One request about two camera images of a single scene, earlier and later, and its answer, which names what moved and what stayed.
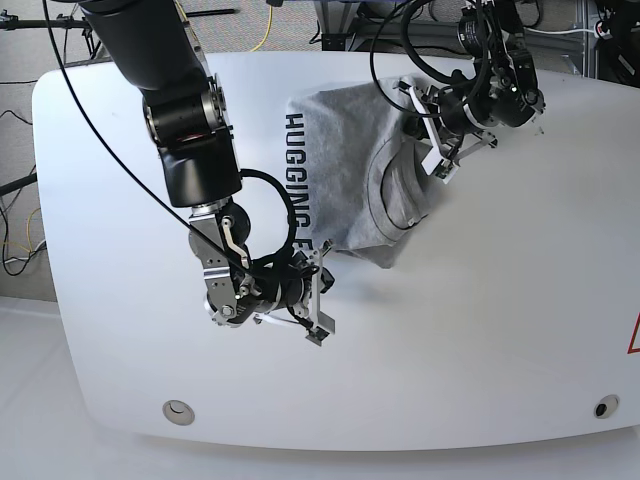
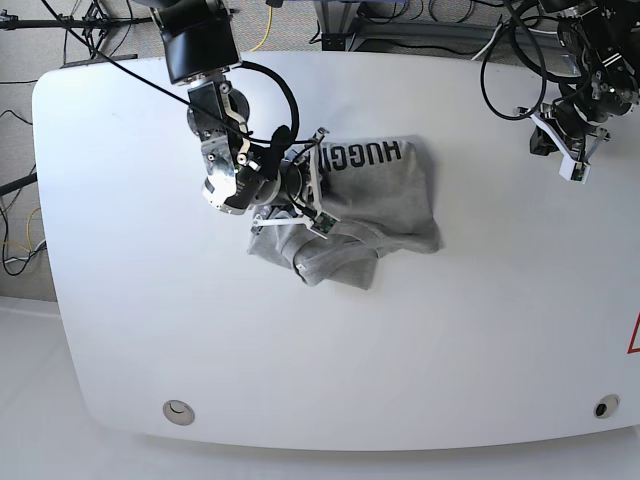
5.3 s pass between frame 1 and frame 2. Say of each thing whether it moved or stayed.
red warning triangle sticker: stayed
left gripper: moved
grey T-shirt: moved
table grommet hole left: stayed
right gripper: moved
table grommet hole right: stayed
